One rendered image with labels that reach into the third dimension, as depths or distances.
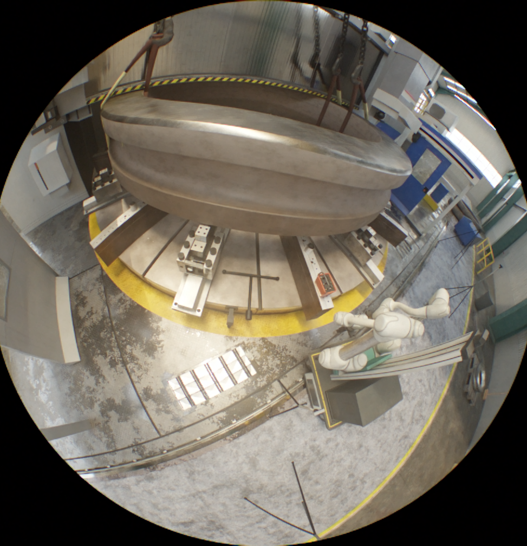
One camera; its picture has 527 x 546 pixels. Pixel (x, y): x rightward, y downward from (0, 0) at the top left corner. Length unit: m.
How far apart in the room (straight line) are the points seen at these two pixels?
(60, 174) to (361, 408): 4.82
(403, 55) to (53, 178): 7.13
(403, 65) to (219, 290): 5.84
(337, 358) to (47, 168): 4.41
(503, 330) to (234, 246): 10.00
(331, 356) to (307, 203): 1.27
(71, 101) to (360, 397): 4.13
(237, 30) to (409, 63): 3.58
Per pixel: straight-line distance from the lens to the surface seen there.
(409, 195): 6.57
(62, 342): 2.89
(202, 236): 1.77
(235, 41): 4.11
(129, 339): 2.46
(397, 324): 1.07
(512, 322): 9.87
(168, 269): 2.24
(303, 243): 2.14
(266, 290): 2.13
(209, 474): 2.55
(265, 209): 1.64
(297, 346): 2.40
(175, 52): 3.80
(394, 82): 5.54
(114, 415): 2.61
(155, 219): 2.66
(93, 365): 2.70
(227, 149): 1.34
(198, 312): 1.93
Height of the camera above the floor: 2.20
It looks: 58 degrees down
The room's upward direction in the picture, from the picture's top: 24 degrees clockwise
